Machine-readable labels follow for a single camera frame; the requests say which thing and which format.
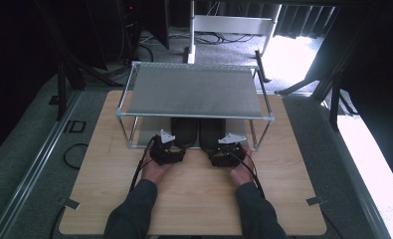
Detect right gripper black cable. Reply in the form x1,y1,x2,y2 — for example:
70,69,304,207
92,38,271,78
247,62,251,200
228,146,267,200

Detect white desk frame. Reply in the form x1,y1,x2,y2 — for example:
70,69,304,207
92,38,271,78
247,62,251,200
183,0,284,65

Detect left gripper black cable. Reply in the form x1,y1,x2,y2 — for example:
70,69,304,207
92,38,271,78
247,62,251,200
128,134,159,194

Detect black floor cable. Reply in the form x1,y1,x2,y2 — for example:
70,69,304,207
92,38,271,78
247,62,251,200
49,205,67,239

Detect black stand leg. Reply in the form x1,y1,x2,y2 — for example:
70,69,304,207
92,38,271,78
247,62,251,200
254,49,273,85

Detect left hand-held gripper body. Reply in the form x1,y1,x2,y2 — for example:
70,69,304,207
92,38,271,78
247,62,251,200
149,128,182,167

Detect black metal stand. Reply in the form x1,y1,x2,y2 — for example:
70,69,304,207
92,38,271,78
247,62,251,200
56,62,87,122
274,74,343,131

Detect bundle of floor cables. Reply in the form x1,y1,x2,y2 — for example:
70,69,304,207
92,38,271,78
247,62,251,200
168,31,257,47

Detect grey metal shoe rack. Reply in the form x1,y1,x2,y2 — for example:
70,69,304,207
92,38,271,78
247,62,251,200
114,60,276,152

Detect black slipper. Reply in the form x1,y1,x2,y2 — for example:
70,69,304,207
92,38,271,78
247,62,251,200
169,117,199,149
198,117,228,152

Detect grey tape piece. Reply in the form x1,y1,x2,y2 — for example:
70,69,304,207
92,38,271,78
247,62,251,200
305,195,327,206
58,196,81,211

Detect aluminium floor rail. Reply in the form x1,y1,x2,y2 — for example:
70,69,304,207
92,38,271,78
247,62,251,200
0,89,83,239
317,99,385,239

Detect dark computer tower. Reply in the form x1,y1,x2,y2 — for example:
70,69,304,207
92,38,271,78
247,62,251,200
116,0,142,62

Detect person's right hand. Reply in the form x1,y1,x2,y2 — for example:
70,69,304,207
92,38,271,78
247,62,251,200
229,145,256,187

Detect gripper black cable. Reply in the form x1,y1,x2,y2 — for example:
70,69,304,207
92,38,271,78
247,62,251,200
128,134,159,194
228,146,267,200

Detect person's left hand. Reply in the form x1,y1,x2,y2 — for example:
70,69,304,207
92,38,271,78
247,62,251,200
140,150,174,185

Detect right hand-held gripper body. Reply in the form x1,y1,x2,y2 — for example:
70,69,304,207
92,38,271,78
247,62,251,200
217,131,248,168

